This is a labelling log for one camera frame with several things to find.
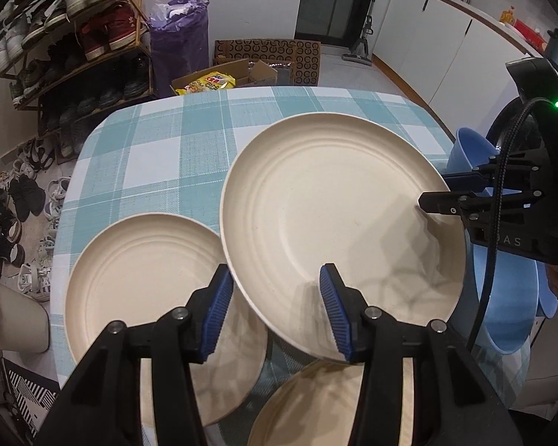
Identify large cream plate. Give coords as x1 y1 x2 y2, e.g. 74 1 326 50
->
219 113 466 361

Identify cordless vacuum cleaner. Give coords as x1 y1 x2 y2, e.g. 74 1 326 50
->
341 14 374 67

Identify cream plate left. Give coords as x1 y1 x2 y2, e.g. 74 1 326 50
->
64 213 268 426

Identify patterned cardboard box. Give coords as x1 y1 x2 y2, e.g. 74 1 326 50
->
212 38 321 87

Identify purple bag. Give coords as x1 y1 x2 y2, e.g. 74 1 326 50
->
149 0 209 98

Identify black glass door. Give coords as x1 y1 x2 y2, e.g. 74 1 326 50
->
295 0 372 47

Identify white kitchen cabinets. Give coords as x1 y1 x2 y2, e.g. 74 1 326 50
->
373 0 534 135

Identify blue bowl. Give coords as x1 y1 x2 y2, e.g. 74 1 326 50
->
536 262 558 319
450 244 538 355
445 128 499 196

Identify open cardboard box snacks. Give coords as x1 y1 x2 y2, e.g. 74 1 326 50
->
171 58 278 96

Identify beige trash bin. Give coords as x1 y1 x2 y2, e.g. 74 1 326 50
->
0 284 50 353

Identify teal checkered tablecloth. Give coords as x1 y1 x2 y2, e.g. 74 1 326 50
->
50 87 452 382

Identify wooden shoe rack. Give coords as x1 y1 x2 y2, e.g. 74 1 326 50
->
0 0 155 135

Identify cream plate bottom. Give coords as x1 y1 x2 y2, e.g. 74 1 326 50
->
247 357 416 446

